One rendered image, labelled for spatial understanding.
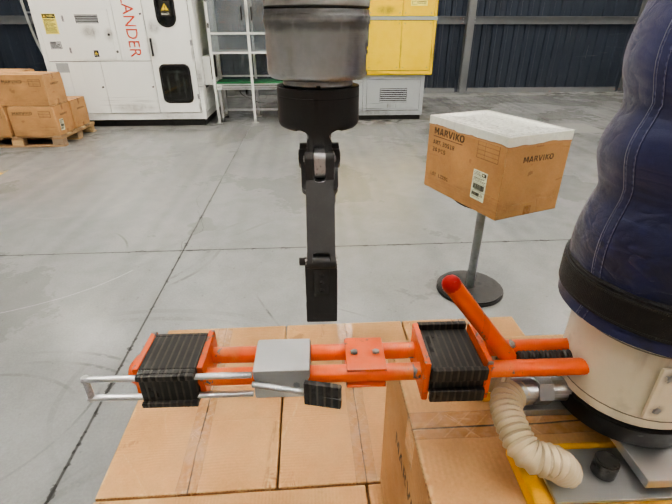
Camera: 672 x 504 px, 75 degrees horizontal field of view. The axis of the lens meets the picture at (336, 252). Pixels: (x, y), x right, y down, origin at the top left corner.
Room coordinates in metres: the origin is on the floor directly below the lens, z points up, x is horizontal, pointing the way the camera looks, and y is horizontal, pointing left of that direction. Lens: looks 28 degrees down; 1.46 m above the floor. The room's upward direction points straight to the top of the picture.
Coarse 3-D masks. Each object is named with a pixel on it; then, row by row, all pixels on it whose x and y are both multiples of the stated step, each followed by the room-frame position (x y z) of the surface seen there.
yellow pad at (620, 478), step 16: (576, 448) 0.39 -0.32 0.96; (592, 448) 0.39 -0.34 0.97; (608, 448) 0.39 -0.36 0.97; (512, 464) 0.37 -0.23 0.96; (592, 464) 0.36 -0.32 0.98; (608, 464) 0.35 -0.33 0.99; (624, 464) 0.36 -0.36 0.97; (528, 480) 0.35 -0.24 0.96; (544, 480) 0.34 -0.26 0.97; (592, 480) 0.34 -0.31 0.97; (608, 480) 0.34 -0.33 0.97; (624, 480) 0.34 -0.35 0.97; (528, 496) 0.33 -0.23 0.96; (544, 496) 0.32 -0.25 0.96; (560, 496) 0.32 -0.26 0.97; (576, 496) 0.32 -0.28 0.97; (592, 496) 0.32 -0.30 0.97; (608, 496) 0.32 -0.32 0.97; (624, 496) 0.32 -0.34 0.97; (640, 496) 0.32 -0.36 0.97; (656, 496) 0.32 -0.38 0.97
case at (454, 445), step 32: (416, 384) 0.53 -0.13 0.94; (384, 416) 0.63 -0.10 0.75; (416, 416) 0.46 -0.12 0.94; (448, 416) 0.46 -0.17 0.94; (480, 416) 0.46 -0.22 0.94; (544, 416) 0.46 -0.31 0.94; (384, 448) 0.61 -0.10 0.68; (416, 448) 0.41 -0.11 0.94; (448, 448) 0.41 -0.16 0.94; (480, 448) 0.41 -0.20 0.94; (384, 480) 0.59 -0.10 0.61; (416, 480) 0.39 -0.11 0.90; (448, 480) 0.36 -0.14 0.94; (480, 480) 0.36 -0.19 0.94; (512, 480) 0.36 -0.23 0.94
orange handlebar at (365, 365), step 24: (216, 360) 0.44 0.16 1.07; (240, 360) 0.44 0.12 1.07; (312, 360) 0.44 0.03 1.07; (360, 360) 0.42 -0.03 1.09; (384, 360) 0.42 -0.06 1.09; (504, 360) 0.43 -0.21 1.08; (528, 360) 0.43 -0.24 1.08; (552, 360) 0.43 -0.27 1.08; (576, 360) 0.43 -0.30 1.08; (216, 384) 0.40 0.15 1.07; (240, 384) 0.40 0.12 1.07; (360, 384) 0.41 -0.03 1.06; (384, 384) 0.41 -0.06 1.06
